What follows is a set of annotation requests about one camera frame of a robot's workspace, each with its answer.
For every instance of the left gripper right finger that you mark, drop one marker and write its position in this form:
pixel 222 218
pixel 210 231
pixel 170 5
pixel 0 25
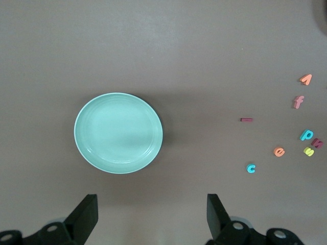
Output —
pixel 215 217

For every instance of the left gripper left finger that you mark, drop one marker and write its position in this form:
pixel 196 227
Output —
pixel 81 219

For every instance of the teal letter c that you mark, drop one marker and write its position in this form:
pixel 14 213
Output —
pixel 249 168

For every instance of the orange letter e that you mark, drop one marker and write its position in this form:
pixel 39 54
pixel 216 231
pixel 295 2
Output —
pixel 279 152

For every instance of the maroon letter l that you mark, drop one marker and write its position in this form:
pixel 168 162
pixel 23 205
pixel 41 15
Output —
pixel 246 119

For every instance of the green plate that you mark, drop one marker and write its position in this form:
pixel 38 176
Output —
pixel 118 132

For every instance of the yellow letter s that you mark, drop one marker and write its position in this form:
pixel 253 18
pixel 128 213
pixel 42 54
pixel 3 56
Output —
pixel 308 151

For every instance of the teal letter p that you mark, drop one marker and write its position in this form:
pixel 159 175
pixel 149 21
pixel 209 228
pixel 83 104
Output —
pixel 305 135

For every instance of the maroon letter n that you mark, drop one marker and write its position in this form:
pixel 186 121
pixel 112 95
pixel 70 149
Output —
pixel 317 143

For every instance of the pink letter f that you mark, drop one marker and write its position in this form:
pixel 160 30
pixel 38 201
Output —
pixel 298 102

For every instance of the orange letter v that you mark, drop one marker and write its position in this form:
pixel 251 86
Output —
pixel 306 80

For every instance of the brown table mat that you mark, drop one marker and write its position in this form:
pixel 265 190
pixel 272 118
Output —
pixel 178 51

